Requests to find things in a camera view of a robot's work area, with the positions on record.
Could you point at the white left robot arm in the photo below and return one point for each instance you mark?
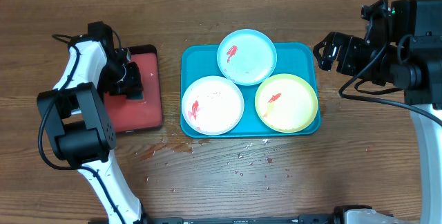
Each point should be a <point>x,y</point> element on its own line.
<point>76,132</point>

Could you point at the white plate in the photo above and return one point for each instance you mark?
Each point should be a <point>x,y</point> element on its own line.
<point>212,105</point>

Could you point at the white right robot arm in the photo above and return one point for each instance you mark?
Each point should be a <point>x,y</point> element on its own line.
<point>398,63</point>

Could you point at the yellow-green plate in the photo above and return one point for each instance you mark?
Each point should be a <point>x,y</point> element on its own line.
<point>286,103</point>

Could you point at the light blue plate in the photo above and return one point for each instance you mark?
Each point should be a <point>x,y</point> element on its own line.
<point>247,57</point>

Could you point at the teal plastic serving tray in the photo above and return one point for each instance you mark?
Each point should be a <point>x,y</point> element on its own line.
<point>293,58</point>

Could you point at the black-handled scrub brush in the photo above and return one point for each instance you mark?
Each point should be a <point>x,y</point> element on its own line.
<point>135,96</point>

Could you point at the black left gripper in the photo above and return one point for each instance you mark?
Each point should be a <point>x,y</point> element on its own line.
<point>134,80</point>

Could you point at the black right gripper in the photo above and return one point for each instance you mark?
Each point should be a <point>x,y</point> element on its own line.
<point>347,52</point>

